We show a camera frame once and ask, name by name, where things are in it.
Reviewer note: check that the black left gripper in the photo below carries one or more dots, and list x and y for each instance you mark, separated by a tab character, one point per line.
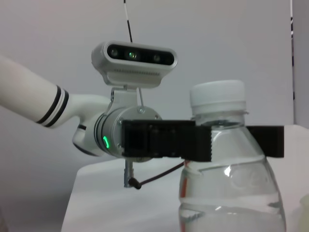
135	140

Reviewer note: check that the pale green glass fruit plate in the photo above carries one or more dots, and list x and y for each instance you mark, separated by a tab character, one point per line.
304	215

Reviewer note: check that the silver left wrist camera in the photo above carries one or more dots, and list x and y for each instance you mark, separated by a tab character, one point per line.
135	72

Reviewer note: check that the clear green-label water bottle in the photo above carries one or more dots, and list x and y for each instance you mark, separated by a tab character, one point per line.
229	193

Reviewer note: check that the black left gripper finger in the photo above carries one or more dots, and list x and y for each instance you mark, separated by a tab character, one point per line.
270	141

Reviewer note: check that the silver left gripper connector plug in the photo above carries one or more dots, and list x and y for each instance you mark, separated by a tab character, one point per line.
128	174

